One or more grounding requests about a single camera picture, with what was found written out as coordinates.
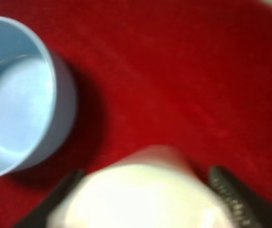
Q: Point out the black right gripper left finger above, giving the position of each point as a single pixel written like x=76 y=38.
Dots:
x=37 y=218

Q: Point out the light blue bowl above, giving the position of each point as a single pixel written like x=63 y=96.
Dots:
x=38 y=98

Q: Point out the white bottle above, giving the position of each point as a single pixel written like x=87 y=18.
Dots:
x=152 y=188

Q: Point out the red carpet mat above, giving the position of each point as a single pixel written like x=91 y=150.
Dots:
x=192 y=74

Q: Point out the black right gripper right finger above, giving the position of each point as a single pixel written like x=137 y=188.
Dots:
x=248 y=209

